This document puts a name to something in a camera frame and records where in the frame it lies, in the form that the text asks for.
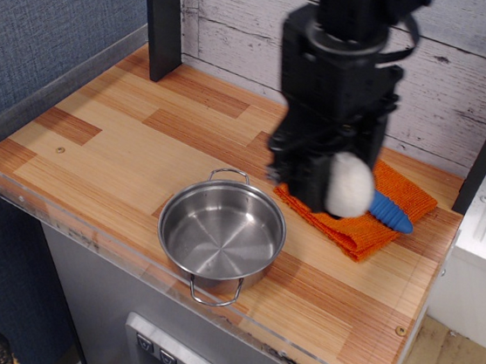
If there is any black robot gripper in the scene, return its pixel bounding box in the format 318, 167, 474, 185
267, 4, 403, 213

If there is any white plush egg black band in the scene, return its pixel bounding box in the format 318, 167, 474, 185
325, 152, 375, 218

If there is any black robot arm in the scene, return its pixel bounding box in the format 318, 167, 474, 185
267, 0, 431, 218

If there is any stainless steel pot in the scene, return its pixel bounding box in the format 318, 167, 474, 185
157, 168, 287, 307

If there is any orange folded cloth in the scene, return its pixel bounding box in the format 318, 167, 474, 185
274, 160, 437, 262

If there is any brass screw right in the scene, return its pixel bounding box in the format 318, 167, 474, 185
395, 326, 407, 336

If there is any white aluminium block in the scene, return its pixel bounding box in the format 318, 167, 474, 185
428, 176, 486, 347

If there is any silver cabinet button panel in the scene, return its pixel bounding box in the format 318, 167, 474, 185
125, 312, 212, 364

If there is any blue handled metal spoon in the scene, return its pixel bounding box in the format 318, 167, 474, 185
369, 190, 414, 234

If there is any clear acrylic guard rail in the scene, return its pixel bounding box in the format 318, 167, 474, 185
0, 30, 462, 364

